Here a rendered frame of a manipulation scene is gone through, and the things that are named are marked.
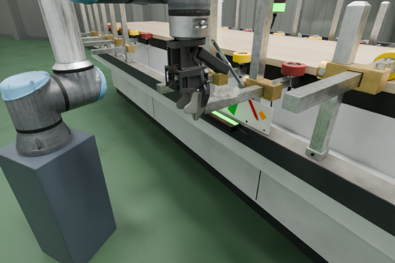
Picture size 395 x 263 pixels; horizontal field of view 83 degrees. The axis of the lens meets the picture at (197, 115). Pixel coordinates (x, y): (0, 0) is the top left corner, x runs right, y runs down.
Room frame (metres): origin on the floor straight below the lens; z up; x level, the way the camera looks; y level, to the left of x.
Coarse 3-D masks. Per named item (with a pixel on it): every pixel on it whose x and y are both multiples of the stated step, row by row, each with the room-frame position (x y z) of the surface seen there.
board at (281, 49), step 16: (144, 32) 1.93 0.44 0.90; (160, 32) 1.89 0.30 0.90; (224, 32) 1.89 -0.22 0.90; (240, 32) 1.89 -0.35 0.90; (224, 48) 1.15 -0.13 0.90; (240, 48) 1.15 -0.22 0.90; (272, 48) 1.15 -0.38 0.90; (288, 48) 1.15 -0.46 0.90; (304, 48) 1.15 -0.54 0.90; (320, 48) 1.15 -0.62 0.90; (368, 48) 1.15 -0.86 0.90; (384, 48) 1.15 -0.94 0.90; (272, 64) 0.91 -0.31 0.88
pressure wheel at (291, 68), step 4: (284, 64) 0.78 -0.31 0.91; (288, 64) 0.79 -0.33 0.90; (292, 64) 0.79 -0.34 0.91; (296, 64) 0.79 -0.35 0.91; (300, 64) 0.79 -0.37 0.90; (304, 64) 0.78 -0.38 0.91; (284, 68) 0.77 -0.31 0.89; (288, 68) 0.76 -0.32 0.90; (292, 68) 0.75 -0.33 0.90; (296, 68) 0.75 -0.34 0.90; (300, 68) 0.75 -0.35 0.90; (304, 68) 0.76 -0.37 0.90; (284, 72) 0.77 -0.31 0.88; (288, 72) 0.76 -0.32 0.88; (292, 72) 0.75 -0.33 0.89; (296, 72) 0.75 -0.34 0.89; (300, 72) 0.75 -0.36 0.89; (292, 76) 0.78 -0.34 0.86; (288, 88) 0.79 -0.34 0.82
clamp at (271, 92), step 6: (246, 78) 0.74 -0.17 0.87; (264, 78) 0.73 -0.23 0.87; (246, 84) 0.73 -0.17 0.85; (252, 84) 0.71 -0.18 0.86; (258, 84) 0.69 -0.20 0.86; (264, 84) 0.68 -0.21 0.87; (270, 84) 0.67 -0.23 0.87; (282, 84) 0.67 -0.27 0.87; (264, 90) 0.67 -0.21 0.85; (270, 90) 0.65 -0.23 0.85; (276, 90) 0.66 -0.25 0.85; (264, 96) 0.67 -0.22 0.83; (270, 96) 0.65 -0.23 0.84; (276, 96) 0.66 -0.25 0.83
